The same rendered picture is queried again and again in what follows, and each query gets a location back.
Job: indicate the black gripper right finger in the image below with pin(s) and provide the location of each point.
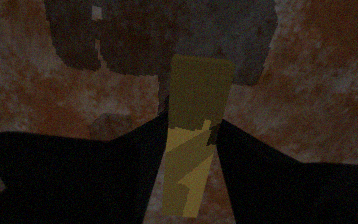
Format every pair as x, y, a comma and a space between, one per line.
266, 186

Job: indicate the yellow bar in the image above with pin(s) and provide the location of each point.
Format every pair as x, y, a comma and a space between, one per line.
199, 89

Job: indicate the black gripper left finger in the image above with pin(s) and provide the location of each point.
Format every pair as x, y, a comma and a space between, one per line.
122, 171

